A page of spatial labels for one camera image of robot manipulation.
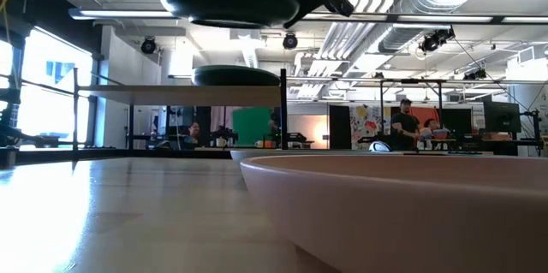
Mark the dark green plate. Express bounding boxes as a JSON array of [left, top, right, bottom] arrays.
[[192, 64, 282, 78]]

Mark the dark slate plate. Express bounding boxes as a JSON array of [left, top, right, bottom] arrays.
[[193, 74, 282, 87]]

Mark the light grey plate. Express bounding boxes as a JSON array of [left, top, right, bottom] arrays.
[[229, 148, 378, 167]]

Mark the pink plate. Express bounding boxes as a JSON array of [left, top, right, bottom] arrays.
[[239, 154, 548, 273]]

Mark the black ceiling spotlight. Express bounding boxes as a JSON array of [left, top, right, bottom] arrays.
[[140, 36, 158, 55], [282, 32, 299, 50]]

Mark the long ceiling light bar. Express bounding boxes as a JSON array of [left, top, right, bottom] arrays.
[[68, 7, 548, 26]]

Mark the black partition panel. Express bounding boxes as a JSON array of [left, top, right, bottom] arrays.
[[328, 104, 352, 151]]

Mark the green screen panel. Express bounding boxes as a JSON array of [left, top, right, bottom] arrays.
[[232, 107, 273, 148]]

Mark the black spotlight cluster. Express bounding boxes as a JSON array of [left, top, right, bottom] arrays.
[[419, 27, 456, 55]]

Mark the person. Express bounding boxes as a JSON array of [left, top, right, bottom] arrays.
[[421, 117, 442, 141], [183, 121, 205, 149], [390, 98, 423, 151]]

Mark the black spotlight pair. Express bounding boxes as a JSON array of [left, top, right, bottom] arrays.
[[462, 67, 488, 81]]

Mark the black computer monitor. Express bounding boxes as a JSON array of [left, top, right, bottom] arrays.
[[483, 100, 522, 134], [440, 107, 474, 135]]

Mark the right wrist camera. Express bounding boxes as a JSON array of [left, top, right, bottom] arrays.
[[323, 0, 356, 18]]

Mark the white shelf with black frame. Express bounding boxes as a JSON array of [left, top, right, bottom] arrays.
[[71, 67, 289, 163]]

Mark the background black metal frame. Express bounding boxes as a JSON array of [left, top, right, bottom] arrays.
[[378, 77, 444, 139]]

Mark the colourful wall poster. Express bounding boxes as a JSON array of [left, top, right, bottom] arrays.
[[350, 105, 393, 144]]

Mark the black aluminium table frame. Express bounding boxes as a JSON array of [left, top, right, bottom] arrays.
[[0, 146, 487, 170]]

